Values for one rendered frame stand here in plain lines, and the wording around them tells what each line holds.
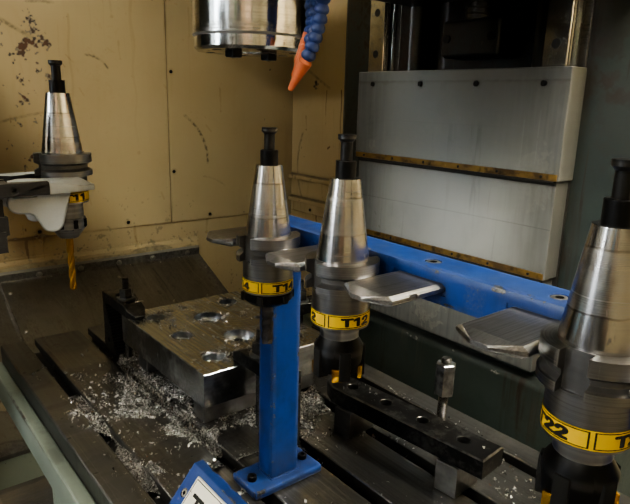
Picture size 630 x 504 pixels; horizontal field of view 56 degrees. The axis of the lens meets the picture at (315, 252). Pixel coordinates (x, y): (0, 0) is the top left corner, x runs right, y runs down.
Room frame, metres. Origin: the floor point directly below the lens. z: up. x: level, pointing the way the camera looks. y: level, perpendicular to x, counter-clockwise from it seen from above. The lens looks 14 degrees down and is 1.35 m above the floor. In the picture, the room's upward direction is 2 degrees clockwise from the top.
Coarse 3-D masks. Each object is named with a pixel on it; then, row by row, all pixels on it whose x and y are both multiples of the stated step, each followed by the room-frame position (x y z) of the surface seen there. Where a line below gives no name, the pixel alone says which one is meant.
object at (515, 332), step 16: (480, 320) 0.37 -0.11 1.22; (496, 320) 0.37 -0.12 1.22; (512, 320) 0.37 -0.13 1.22; (528, 320) 0.37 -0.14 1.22; (544, 320) 0.37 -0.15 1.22; (464, 336) 0.35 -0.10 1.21; (480, 336) 0.34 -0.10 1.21; (496, 336) 0.34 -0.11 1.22; (512, 336) 0.34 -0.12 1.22; (528, 336) 0.34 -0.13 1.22; (496, 352) 0.33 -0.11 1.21; (512, 352) 0.33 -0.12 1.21; (528, 352) 0.32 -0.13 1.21
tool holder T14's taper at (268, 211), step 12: (264, 168) 0.56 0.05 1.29; (276, 168) 0.56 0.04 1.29; (264, 180) 0.56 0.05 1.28; (276, 180) 0.56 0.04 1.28; (252, 192) 0.56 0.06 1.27; (264, 192) 0.55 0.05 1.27; (276, 192) 0.56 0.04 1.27; (252, 204) 0.56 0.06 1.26; (264, 204) 0.55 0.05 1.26; (276, 204) 0.56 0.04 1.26; (252, 216) 0.56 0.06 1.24; (264, 216) 0.55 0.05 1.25; (276, 216) 0.55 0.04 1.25; (288, 216) 0.57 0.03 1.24; (252, 228) 0.55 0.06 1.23; (264, 228) 0.55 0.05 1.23; (276, 228) 0.55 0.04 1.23; (288, 228) 0.56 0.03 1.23
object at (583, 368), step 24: (552, 336) 0.32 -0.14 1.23; (552, 360) 0.30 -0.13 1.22; (576, 360) 0.30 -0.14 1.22; (600, 360) 0.29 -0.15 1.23; (624, 360) 0.29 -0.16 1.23; (552, 384) 0.30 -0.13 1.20; (576, 384) 0.30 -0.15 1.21; (600, 384) 0.29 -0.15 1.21; (624, 384) 0.29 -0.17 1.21; (624, 408) 0.28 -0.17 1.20
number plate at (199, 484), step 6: (198, 480) 0.56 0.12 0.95; (192, 486) 0.56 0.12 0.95; (198, 486) 0.55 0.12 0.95; (204, 486) 0.55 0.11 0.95; (192, 492) 0.55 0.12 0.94; (198, 492) 0.55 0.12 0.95; (204, 492) 0.54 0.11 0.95; (210, 492) 0.54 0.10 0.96; (186, 498) 0.55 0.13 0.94; (192, 498) 0.54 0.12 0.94; (198, 498) 0.54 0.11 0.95; (204, 498) 0.54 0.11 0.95; (210, 498) 0.53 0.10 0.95; (216, 498) 0.53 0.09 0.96
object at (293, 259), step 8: (296, 248) 0.55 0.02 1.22; (304, 248) 0.55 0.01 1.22; (312, 248) 0.55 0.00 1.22; (272, 256) 0.52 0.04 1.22; (280, 256) 0.52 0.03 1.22; (288, 256) 0.52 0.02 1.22; (296, 256) 0.52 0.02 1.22; (304, 256) 0.52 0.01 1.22; (272, 264) 0.50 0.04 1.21; (280, 264) 0.50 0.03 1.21; (288, 264) 0.50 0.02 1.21; (296, 264) 0.50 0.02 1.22; (304, 264) 0.50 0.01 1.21
